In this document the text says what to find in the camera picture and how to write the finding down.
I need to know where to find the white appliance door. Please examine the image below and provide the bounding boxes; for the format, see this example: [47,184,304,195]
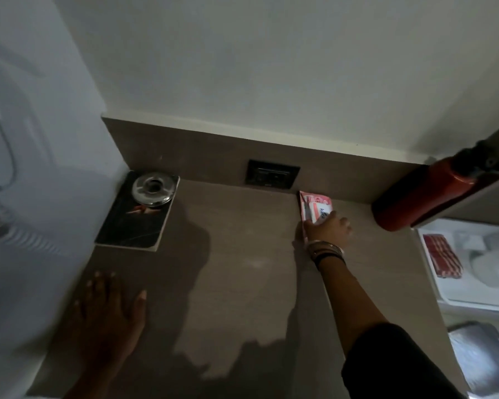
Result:
[0,0,127,370]

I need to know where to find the round glass ashtray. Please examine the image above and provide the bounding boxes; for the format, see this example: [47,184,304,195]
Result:
[132,172,179,208]

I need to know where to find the person's right forearm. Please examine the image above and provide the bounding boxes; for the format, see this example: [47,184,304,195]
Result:
[314,257,468,399]

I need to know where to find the red fire extinguisher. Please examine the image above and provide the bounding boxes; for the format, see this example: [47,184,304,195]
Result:
[371,140,499,232]

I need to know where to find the grey bag with handle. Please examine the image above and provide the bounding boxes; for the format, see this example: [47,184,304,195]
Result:
[447,322,499,399]

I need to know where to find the black marble tray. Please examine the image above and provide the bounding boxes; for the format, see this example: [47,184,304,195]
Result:
[95,170,180,251]

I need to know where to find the white folded cloth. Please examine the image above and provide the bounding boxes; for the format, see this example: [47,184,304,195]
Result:
[453,230,499,289]

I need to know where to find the pink and white packet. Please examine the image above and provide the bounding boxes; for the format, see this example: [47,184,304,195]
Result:
[299,190,334,245]

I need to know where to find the white drawer tray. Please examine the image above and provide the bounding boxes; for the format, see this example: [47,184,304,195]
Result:
[416,218,499,316]

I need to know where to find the black wall socket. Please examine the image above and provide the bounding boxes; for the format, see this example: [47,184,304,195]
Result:
[246,159,301,189]

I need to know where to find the person's left hand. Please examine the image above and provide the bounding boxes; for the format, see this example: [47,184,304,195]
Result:
[64,271,147,383]

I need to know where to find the red striped packet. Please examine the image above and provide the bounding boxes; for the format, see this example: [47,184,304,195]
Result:
[422,234,463,280]

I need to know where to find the person's right hand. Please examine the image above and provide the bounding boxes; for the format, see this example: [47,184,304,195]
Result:
[303,210,353,248]

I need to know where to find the stack of wrist bangles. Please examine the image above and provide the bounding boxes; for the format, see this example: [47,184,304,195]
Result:
[307,240,346,267]

